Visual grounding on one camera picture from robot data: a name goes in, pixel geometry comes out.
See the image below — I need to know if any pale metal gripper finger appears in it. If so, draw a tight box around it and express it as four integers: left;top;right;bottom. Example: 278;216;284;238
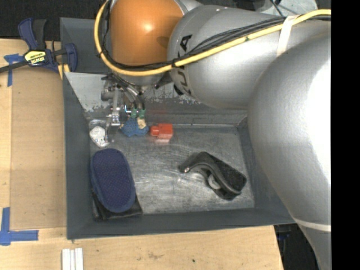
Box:
104;114;113;142
111;114;122;144

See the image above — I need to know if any white crumpled plastic piece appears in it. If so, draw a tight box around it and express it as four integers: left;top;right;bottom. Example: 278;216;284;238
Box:
89;125;110;148

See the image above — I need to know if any blue knobbly toy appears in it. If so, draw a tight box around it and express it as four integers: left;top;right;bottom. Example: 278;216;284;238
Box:
120;118;150;138

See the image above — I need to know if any red plastic block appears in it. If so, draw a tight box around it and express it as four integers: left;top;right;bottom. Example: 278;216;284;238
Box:
150;123;174;140

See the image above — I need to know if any dark blue oval pad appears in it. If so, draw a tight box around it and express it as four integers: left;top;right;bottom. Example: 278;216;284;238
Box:
89;147;137;214

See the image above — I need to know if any grey metal bin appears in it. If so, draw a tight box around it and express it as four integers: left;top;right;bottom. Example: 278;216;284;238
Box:
59;17;296;240

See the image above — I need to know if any pale wood flat board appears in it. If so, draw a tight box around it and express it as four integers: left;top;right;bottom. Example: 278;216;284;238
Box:
10;39;68;231

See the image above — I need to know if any black flat block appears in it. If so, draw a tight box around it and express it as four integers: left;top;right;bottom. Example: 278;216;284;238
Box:
91;188;143;222

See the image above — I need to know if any black curved handle tool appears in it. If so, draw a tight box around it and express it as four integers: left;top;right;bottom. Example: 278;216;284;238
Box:
178;151;248;201

